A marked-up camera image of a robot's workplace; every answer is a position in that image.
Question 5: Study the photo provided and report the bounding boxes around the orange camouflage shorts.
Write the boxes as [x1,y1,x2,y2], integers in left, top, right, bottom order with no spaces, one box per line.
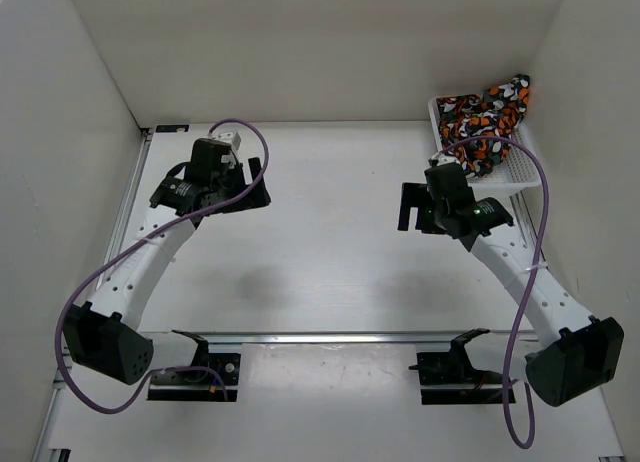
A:
[436,74,531,178]

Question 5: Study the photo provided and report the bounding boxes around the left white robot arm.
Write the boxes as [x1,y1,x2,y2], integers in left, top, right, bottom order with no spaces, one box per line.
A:
[62,132,271,385]

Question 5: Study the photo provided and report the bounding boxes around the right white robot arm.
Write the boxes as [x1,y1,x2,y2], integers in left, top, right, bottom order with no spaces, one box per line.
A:
[398,163,624,407]

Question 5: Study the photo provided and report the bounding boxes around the blue label sticker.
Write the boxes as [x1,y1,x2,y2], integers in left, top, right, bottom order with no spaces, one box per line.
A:
[155,124,190,133]

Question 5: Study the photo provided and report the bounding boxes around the white plastic basket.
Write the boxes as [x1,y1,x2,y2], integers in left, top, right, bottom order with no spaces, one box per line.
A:
[428,97,540,198]

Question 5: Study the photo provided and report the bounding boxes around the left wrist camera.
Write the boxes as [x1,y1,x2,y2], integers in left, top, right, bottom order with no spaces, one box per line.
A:
[210,131,241,165]

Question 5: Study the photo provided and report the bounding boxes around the aluminium rail left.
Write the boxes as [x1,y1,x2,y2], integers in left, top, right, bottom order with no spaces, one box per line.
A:
[104,128,154,262]

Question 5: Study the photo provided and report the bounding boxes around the aluminium rail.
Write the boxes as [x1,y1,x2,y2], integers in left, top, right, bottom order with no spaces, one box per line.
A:
[509,193,537,250]
[139,330,541,346]
[104,128,154,262]

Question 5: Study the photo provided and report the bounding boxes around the aluminium rail right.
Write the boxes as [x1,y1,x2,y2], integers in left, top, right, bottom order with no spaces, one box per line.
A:
[509,193,537,250]

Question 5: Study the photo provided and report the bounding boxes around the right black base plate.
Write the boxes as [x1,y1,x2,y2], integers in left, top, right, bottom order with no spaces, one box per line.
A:
[409,352,503,406]

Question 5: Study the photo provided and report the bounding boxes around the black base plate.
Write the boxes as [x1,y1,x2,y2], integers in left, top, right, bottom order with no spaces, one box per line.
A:
[147,349,242,403]
[409,352,503,406]

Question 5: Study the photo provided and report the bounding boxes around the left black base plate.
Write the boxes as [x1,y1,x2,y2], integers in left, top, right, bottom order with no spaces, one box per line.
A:
[147,349,242,403]

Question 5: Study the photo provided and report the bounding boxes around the aluminium rail front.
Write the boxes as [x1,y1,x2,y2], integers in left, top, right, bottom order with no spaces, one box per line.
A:
[139,330,541,346]

